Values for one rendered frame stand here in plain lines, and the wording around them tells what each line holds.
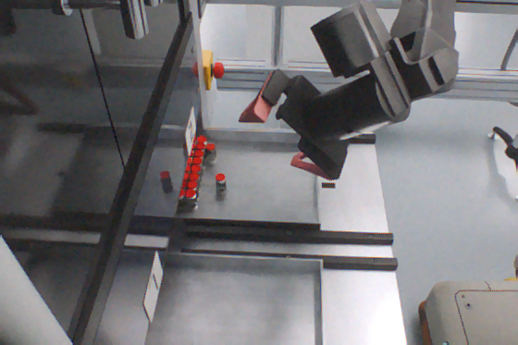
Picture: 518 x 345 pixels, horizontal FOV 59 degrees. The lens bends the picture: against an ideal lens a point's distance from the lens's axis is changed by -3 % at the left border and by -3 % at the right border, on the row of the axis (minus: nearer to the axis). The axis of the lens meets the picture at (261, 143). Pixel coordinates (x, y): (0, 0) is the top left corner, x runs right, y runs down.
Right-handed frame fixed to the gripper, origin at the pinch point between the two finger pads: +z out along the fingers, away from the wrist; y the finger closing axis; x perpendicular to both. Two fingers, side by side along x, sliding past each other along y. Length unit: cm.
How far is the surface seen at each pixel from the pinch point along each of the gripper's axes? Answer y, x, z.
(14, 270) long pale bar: -21.7, -30.8, -24.4
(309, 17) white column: 50, 149, 105
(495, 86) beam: 105, 119, 33
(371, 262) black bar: 35.6, 1.4, 10.9
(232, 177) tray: 15.8, 12.4, 37.4
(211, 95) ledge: 8, 37, 54
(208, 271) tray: 16.0, -10.2, 30.1
